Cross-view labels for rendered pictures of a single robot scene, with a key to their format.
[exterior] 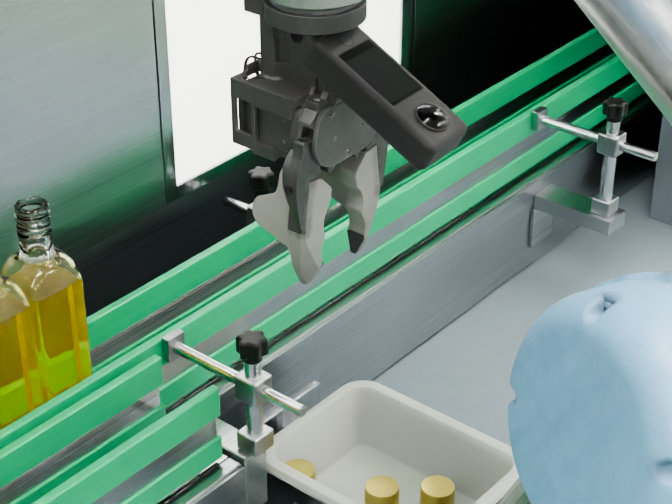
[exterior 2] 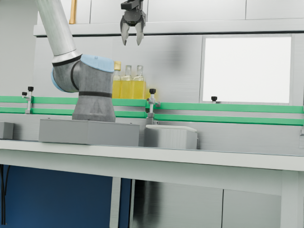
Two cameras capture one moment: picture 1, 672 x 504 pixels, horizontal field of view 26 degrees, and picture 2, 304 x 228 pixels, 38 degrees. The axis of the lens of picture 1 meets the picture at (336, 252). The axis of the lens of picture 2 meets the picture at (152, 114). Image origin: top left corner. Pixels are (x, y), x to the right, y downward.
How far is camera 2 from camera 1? 2.00 m
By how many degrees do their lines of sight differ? 73
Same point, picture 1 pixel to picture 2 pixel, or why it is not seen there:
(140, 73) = (196, 70)
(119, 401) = not seen: hidden behind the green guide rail
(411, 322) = (237, 142)
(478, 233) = (269, 129)
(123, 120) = (189, 79)
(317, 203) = (124, 27)
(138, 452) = (124, 101)
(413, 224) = (245, 116)
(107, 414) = not seen: hidden behind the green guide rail
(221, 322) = (173, 107)
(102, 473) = (115, 100)
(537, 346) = not seen: outside the picture
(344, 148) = (130, 18)
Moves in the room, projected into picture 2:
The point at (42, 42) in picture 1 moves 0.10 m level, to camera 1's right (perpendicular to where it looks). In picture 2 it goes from (173, 56) to (182, 52)
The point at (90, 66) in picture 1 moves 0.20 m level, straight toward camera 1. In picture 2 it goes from (183, 64) to (149, 58)
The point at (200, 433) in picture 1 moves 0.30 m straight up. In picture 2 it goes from (140, 107) to (144, 41)
